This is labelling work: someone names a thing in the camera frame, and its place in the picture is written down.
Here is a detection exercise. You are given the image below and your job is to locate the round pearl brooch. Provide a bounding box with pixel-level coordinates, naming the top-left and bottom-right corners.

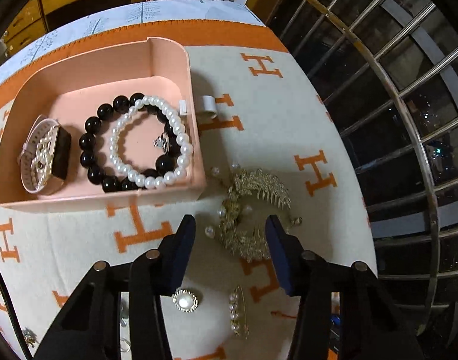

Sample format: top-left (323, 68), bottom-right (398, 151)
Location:
top-left (172, 289), bottom-right (199, 314)

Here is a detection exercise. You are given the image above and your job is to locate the gold leaf hair comb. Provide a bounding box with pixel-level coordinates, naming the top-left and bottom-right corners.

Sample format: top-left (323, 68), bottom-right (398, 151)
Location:
top-left (204, 164), bottom-right (302, 263)

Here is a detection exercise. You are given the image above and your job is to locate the white pearl bracelet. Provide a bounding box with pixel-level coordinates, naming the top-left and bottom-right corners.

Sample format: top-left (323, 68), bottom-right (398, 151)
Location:
top-left (109, 94), bottom-right (194, 190)

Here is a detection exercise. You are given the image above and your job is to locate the pearl gold hair pin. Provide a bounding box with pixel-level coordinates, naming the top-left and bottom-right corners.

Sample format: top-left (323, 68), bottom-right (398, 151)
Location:
top-left (228, 285), bottom-right (249, 340)

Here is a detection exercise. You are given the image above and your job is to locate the black bead bracelet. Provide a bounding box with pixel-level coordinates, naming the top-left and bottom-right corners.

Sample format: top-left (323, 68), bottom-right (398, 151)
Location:
top-left (78, 92), bottom-right (184, 194)

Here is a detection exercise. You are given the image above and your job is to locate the small pearl strand necklace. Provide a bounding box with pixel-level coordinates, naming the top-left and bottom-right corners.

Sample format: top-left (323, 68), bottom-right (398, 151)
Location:
top-left (29, 123), bottom-right (62, 191)

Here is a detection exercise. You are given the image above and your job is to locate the pink jewelry box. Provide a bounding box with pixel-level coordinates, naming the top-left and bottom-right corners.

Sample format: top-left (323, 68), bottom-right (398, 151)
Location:
top-left (0, 37), bottom-right (206, 212)

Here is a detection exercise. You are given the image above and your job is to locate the orange white H blanket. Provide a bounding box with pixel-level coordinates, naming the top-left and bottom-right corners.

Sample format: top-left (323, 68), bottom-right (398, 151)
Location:
top-left (0, 19), bottom-right (376, 359)

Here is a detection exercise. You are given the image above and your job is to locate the white tape roll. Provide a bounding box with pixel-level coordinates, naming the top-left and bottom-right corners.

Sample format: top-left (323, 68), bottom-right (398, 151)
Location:
top-left (194, 95), bottom-right (218, 119)

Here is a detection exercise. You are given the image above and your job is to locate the small gold earring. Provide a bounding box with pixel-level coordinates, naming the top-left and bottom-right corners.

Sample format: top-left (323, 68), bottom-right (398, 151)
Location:
top-left (22, 328), bottom-right (39, 348)

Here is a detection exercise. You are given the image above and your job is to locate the metal window grille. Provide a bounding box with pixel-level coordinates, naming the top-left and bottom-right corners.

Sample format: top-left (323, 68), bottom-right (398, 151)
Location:
top-left (268, 0), bottom-right (458, 346)

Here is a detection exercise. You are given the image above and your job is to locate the light blue bed sheet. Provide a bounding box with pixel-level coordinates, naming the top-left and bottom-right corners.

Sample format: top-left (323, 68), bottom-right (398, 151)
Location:
top-left (0, 0), bottom-right (263, 85)

